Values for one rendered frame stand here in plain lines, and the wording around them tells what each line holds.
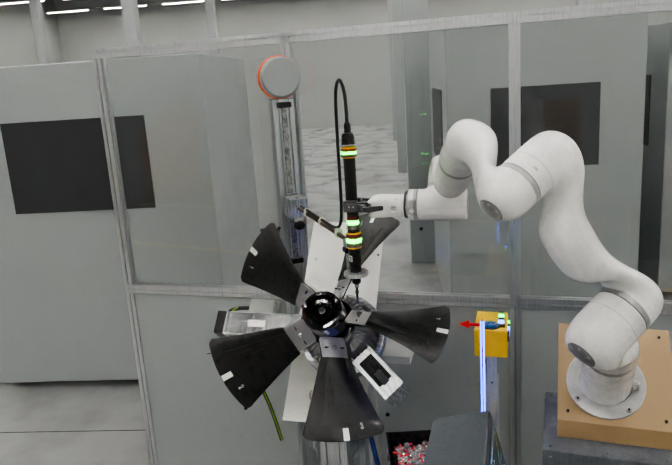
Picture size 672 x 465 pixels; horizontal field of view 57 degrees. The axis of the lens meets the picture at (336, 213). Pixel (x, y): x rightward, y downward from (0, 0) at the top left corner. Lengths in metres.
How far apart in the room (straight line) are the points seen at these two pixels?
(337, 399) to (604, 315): 0.74
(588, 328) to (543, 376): 1.24
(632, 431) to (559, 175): 0.76
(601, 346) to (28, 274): 3.60
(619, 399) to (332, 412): 0.73
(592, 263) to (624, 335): 0.17
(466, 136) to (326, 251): 1.00
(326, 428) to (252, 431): 1.34
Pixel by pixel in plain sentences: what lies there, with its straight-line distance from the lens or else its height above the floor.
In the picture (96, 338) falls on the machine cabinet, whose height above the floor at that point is 0.35.
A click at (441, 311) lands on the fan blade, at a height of 1.19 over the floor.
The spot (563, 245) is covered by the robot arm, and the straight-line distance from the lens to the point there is 1.31.
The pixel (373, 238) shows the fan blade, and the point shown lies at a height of 1.39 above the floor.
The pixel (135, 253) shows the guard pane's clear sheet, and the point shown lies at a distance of 2.97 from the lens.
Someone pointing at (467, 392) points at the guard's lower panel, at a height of 0.59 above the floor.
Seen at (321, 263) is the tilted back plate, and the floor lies 1.24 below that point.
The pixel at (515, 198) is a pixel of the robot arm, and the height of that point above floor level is 1.63.
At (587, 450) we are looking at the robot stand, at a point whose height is 0.93.
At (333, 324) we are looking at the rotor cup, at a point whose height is 1.19.
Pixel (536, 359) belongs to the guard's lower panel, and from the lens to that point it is 2.59.
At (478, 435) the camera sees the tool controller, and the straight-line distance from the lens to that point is 1.16.
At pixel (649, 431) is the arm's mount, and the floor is 0.97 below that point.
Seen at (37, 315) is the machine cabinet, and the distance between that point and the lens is 4.42.
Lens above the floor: 1.87
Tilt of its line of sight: 12 degrees down
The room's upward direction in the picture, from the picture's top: 4 degrees counter-clockwise
